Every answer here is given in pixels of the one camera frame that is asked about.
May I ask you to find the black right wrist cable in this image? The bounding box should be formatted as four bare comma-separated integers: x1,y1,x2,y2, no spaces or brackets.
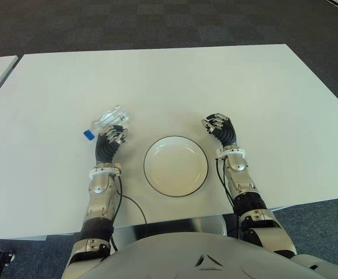
214,156,243,241

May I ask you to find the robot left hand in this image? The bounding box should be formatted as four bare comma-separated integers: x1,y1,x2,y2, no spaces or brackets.
94,124,130,167

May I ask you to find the white plate with black rim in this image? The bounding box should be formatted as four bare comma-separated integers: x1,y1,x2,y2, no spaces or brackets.
143,135,210,199

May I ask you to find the black metal stand foot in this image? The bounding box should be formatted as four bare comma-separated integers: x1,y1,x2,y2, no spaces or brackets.
0,246,16,279

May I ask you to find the clear plastic water bottle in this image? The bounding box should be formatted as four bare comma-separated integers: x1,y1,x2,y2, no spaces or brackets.
82,104,131,142

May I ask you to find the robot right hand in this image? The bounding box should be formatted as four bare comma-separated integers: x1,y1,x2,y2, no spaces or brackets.
201,111,240,149

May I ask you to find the grey robot torso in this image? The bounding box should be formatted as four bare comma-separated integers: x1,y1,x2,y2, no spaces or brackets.
78,224,337,279

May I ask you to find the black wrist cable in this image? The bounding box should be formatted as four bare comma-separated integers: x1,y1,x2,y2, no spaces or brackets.
109,171,148,252
214,156,243,241

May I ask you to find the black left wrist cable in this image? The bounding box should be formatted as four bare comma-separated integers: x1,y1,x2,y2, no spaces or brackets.
109,171,148,252

